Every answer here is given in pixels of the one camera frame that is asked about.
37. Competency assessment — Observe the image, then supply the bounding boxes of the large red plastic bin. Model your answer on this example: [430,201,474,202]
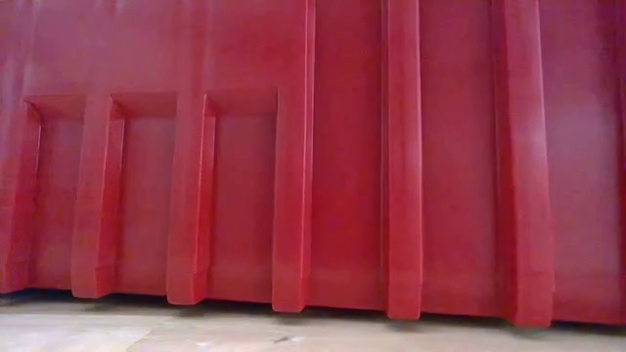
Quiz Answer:
[0,0,626,328]

